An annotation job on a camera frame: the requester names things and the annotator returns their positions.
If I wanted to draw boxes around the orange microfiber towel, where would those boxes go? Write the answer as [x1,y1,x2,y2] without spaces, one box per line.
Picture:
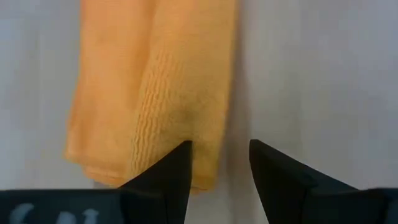
[63,0,240,195]

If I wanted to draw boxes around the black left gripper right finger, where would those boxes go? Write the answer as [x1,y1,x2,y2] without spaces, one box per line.
[249,139,398,224]

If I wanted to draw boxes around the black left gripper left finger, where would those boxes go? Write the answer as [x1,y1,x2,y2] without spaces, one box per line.
[0,140,193,224]

